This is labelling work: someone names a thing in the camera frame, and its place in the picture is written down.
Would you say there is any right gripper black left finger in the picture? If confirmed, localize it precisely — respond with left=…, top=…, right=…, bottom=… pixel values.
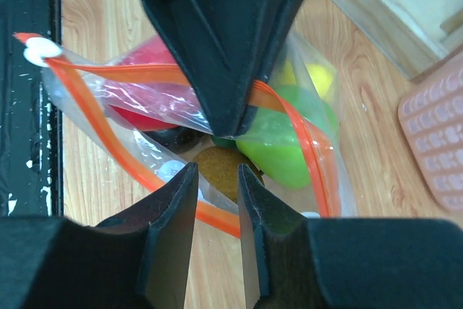
left=1, top=164, right=198, bottom=308

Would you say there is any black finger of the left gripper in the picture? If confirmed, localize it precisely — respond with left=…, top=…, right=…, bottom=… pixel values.
left=234, top=0, right=303, bottom=135
left=142, top=0, right=280, bottom=136

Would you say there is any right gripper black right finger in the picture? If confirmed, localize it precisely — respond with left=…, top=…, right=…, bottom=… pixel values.
left=237, top=165, right=462, bottom=308

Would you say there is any light green fake apple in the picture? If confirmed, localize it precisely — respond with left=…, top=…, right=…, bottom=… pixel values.
left=236, top=85, right=339, bottom=190

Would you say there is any clear zip top bag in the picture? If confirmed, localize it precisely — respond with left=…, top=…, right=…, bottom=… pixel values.
left=15, top=32, right=357, bottom=236

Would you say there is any red fake pepper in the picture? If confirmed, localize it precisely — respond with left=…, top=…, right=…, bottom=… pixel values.
left=104, top=36, right=207, bottom=131

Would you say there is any brown fake kiwi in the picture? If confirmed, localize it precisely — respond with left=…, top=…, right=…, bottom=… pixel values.
left=193, top=146, right=264, bottom=203

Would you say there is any dark green fake vegetable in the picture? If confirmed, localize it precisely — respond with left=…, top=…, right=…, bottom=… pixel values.
left=148, top=126, right=239, bottom=154

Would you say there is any wooden clothes rack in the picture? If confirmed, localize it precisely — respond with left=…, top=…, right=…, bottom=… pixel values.
left=332, top=0, right=462, bottom=79

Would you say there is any pink plastic basket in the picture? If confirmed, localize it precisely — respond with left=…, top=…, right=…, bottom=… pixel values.
left=398, top=52, right=462, bottom=211

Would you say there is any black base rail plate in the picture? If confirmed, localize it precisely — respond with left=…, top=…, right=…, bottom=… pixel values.
left=1, top=0, right=64, bottom=216

